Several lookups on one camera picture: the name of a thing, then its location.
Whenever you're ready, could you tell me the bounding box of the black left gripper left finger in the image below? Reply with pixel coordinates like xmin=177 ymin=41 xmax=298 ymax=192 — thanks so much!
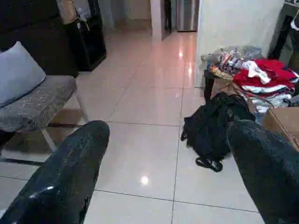
xmin=0 ymin=120 xmax=111 ymax=224

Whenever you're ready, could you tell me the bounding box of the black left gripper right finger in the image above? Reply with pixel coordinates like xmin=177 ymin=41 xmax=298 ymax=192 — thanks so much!
xmin=227 ymin=119 xmax=299 ymax=224

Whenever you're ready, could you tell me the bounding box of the brown cardboard box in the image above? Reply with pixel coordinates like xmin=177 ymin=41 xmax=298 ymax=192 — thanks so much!
xmin=263 ymin=107 xmax=299 ymax=151

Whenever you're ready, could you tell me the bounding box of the black backpack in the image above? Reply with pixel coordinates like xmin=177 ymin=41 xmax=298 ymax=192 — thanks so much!
xmin=180 ymin=91 xmax=256 ymax=172

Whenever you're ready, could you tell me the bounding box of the red and white clothes pile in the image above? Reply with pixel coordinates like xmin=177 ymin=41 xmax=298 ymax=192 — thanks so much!
xmin=232 ymin=58 xmax=299 ymax=112

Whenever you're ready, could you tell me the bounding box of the grey cushion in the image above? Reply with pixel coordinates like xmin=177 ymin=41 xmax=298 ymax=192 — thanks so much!
xmin=0 ymin=41 xmax=47 ymax=109

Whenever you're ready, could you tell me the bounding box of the clear plastic bag of goods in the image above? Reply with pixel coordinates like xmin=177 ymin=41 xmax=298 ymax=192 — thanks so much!
xmin=201 ymin=46 xmax=263 ymax=79

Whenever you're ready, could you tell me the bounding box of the black cabinet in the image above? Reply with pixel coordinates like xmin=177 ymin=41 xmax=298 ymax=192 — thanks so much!
xmin=63 ymin=0 xmax=107 ymax=71

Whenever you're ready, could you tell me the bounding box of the stainless steel fridge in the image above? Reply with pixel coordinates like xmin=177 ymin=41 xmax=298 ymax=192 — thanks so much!
xmin=177 ymin=0 xmax=199 ymax=32

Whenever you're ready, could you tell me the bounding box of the grey upholstered metal-frame chair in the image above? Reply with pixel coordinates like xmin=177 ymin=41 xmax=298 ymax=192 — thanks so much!
xmin=0 ymin=76 xmax=89 ymax=166

